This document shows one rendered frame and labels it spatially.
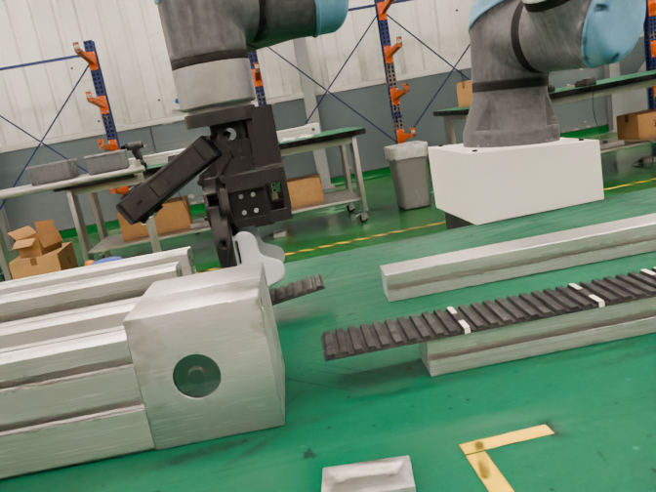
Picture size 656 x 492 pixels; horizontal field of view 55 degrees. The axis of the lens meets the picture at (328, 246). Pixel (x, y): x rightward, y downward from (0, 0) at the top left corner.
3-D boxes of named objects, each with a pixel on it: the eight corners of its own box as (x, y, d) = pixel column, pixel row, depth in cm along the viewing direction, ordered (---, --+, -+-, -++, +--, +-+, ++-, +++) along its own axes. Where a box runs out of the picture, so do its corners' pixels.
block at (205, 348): (285, 357, 55) (264, 254, 53) (285, 426, 43) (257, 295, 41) (184, 377, 55) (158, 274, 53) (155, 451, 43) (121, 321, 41)
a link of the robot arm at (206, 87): (165, 69, 57) (180, 75, 65) (177, 120, 58) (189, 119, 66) (246, 55, 57) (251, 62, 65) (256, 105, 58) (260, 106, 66)
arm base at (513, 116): (454, 144, 109) (451, 86, 107) (539, 136, 110) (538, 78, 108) (476, 149, 95) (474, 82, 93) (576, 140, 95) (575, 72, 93)
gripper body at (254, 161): (294, 225, 61) (269, 100, 58) (206, 242, 61) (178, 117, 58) (293, 214, 68) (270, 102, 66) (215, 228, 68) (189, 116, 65)
